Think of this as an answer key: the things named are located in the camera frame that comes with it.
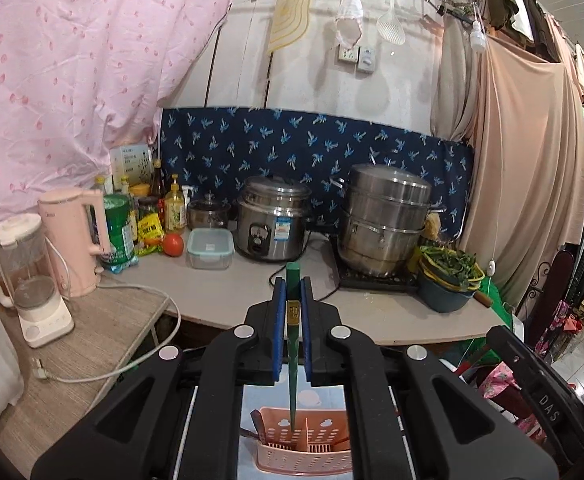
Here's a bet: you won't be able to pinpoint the green chopstick with gold band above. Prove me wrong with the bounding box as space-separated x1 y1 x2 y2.
286 262 303 433

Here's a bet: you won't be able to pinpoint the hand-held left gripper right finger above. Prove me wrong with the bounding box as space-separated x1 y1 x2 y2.
299 277 558 480

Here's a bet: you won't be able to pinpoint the dark sauce bottle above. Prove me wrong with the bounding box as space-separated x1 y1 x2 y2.
151 160 168 200

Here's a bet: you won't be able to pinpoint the white carton box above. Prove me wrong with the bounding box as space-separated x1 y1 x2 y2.
109 145 154 192

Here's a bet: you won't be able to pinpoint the white mesh bag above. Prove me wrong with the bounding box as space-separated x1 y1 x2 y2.
334 0 364 45

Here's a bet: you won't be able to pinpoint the white slotted ladle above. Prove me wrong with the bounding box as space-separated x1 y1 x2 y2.
376 0 404 44

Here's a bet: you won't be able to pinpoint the steel rice cooker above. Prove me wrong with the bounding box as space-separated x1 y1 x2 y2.
235 176 313 263

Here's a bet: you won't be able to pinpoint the navy floral cloth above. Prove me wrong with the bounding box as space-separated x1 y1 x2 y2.
159 107 475 241

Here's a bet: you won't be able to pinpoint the clear plastic food container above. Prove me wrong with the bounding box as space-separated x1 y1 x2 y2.
186 228 235 270

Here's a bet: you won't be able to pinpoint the wooden corner shelf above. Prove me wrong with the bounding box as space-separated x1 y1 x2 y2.
0 230 505 461

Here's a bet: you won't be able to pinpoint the pink electric kettle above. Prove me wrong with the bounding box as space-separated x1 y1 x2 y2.
38 188 113 297

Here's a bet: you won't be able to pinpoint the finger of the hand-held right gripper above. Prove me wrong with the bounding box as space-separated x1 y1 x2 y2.
487 325 540 393

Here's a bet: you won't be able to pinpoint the dark chair back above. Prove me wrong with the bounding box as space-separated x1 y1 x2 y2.
526 250 575 353

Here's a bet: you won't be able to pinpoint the green leafy vegetables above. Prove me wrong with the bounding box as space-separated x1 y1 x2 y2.
418 245 480 278

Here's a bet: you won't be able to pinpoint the ginger root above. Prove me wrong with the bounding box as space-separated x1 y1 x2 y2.
424 212 443 242

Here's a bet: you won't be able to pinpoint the pink floral cloth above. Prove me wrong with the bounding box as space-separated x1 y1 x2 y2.
479 360 543 436

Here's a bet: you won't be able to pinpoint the white blender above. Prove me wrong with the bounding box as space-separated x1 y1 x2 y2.
0 213 75 348

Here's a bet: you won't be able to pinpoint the white power cable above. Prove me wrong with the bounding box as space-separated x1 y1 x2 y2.
32 250 181 383

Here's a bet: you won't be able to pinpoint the steel steamer pot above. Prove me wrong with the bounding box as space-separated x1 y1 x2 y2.
329 164 445 278

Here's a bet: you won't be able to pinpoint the pink patterned cloth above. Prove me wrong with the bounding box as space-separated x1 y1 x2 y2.
0 0 233 243

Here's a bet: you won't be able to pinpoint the green bag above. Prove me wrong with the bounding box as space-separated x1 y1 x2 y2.
477 280 520 332

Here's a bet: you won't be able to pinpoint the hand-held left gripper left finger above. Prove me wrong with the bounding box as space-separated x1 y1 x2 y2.
31 276 288 480

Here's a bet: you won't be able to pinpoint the peach hanging cloth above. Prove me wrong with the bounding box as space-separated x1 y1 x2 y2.
472 35 584 307

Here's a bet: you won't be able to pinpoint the black induction cooker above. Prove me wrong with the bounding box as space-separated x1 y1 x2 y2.
337 259 420 294

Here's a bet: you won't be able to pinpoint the small pot with glass lid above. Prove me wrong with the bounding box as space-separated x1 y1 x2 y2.
187 194 233 231

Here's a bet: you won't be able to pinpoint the yellow oil bottle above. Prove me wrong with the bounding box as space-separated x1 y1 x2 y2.
164 175 187 233

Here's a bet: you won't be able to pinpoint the blue bowl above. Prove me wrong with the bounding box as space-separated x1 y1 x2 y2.
417 272 478 313

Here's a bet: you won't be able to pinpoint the beige curtain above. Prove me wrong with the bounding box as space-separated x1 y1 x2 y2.
431 10 488 142

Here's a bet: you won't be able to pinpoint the yellow snack packet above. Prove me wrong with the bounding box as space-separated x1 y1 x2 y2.
137 212 165 247

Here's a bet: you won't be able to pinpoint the pink perforated utensil holder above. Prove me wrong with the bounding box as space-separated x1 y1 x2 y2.
249 407 355 478

